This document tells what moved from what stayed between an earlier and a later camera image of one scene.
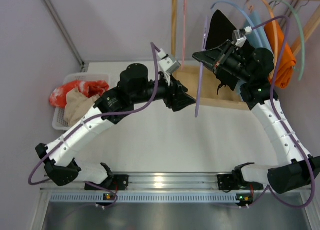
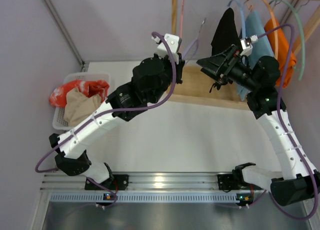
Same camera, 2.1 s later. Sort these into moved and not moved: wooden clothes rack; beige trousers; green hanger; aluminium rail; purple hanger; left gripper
Moved: left gripper; purple hanger
Not moved: aluminium rail; green hanger; wooden clothes rack; beige trousers
